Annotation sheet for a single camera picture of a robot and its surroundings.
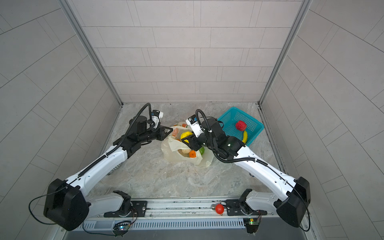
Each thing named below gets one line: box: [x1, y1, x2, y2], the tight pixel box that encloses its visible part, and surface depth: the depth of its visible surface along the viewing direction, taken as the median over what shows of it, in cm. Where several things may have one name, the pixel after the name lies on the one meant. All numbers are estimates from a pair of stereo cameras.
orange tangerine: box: [189, 150, 197, 158], surface depth 87 cm
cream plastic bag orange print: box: [161, 121, 214, 168], surface depth 69 cm
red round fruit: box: [235, 120, 247, 132], surface depth 98 cm
